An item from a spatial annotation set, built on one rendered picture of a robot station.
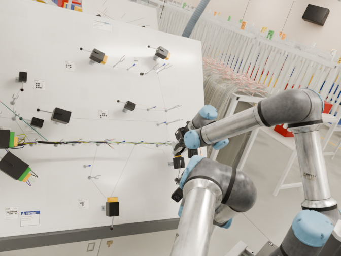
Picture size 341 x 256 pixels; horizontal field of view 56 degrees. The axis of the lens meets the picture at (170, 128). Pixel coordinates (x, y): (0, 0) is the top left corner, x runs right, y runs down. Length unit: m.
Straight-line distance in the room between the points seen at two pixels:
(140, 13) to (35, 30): 3.53
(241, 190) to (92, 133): 0.82
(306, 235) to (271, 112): 0.39
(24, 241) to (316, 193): 1.13
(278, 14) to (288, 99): 10.78
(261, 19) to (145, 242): 11.01
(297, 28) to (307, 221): 10.31
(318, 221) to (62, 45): 1.27
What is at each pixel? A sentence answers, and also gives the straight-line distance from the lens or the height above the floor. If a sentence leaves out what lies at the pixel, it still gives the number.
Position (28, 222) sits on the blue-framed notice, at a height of 0.91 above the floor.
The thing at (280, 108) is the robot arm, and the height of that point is 1.67.
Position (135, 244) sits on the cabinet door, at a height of 0.69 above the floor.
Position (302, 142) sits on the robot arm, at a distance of 1.19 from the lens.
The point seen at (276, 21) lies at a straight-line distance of 11.82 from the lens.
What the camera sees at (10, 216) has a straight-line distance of 1.46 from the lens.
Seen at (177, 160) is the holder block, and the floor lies 1.16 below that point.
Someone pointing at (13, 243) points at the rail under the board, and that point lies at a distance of 1.48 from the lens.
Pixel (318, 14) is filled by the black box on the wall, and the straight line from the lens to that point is 10.63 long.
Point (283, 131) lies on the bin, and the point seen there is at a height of 0.71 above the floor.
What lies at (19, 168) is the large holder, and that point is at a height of 1.16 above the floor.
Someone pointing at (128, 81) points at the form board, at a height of 1.44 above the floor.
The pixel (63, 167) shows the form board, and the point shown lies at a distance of 1.49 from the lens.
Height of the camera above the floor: 1.89
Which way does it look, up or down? 22 degrees down
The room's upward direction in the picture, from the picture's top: 17 degrees clockwise
